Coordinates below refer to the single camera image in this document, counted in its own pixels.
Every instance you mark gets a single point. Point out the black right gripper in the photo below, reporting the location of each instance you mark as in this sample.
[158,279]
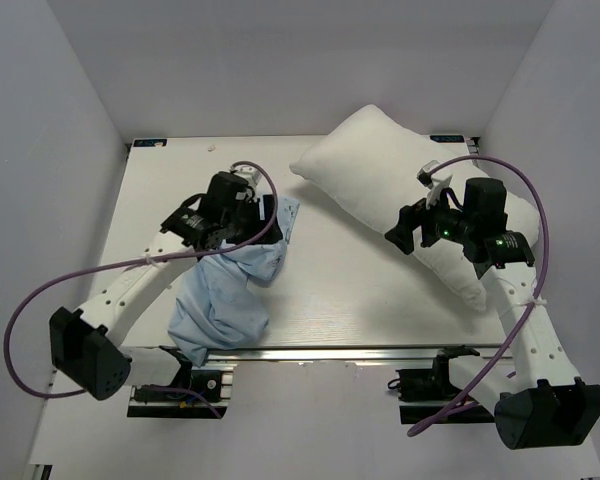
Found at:
[411,217]

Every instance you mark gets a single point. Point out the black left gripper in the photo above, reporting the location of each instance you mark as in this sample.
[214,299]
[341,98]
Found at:
[253,206]

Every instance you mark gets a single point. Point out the white pillow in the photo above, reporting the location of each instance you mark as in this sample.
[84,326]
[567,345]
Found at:
[368,166]

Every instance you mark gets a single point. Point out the light blue pillowcase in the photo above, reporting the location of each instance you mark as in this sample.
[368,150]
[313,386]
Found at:
[214,308]

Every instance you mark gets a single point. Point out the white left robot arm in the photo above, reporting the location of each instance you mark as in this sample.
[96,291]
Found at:
[87,344]

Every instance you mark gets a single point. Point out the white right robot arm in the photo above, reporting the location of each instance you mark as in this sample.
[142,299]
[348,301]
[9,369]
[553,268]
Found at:
[534,393]

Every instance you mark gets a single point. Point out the right blue corner label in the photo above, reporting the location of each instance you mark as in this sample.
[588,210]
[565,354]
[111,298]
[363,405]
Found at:
[447,138]

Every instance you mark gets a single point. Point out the blue corner label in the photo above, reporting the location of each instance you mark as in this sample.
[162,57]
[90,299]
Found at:
[447,138]
[149,143]

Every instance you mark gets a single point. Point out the left blue corner label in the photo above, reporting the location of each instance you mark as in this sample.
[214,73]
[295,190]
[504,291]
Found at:
[149,143]

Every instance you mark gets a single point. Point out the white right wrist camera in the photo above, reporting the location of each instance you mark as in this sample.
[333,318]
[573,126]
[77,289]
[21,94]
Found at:
[436,180]

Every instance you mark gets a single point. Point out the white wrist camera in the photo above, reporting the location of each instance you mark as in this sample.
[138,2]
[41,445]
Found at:
[436,180]
[251,174]

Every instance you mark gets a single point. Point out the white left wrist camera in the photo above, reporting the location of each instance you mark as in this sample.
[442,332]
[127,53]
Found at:
[251,174]

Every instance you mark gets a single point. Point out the aluminium table front rail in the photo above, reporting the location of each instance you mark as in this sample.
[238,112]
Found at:
[379,355]

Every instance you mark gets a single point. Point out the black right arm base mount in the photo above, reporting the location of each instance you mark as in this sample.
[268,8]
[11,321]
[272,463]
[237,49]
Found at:
[418,389]

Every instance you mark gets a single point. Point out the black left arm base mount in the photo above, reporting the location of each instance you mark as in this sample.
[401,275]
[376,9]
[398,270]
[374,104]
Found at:
[204,393]

